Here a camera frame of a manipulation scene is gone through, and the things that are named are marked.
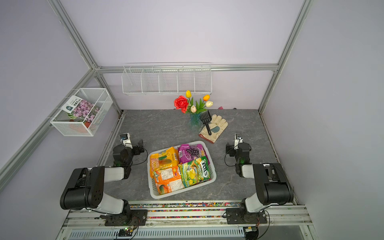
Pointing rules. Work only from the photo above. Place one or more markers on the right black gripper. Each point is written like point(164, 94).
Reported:
point(230, 146)

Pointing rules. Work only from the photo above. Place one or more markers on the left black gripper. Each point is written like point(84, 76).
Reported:
point(137, 151)

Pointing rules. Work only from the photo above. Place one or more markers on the yellow orange candy bag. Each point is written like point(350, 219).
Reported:
point(163, 160)

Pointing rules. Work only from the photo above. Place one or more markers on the green Fox's candy bag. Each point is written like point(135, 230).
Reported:
point(195, 172)

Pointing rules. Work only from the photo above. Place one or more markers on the white plastic perforated basket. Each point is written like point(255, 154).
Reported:
point(152, 186)

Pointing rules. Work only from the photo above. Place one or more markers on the orange Fox's candy bag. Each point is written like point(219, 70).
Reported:
point(168, 180)

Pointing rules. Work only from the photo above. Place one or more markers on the purple candy bag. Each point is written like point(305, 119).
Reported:
point(189, 153)

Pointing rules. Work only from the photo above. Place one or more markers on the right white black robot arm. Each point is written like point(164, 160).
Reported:
point(271, 182)

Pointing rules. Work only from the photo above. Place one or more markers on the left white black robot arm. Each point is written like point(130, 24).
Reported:
point(85, 188)

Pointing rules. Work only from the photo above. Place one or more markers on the beige work glove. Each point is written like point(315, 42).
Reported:
point(217, 125)

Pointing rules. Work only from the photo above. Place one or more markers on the flower seed packet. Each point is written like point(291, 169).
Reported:
point(80, 109)

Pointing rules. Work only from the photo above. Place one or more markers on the artificial flower bouquet in vase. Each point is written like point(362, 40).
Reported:
point(188, 105)

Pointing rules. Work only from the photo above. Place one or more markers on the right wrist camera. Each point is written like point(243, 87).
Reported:
point(238, 140)

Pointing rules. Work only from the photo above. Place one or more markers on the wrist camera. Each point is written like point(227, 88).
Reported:
point(238, 140)
point(126, 140)

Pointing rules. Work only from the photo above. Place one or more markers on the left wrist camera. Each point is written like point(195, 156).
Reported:
point(126, 140)

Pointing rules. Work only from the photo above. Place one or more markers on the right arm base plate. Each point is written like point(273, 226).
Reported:
point(246, 216)

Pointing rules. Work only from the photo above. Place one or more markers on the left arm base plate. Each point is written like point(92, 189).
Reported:
point(131, 218)

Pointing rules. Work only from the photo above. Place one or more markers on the white wire side basket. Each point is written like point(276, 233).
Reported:
point(77, 128)

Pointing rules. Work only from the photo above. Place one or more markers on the white wire wall shelf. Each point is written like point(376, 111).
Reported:
point(167, 78)

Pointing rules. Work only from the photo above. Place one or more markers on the aluminium front rail frame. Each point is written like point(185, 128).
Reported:
point(188, 220)

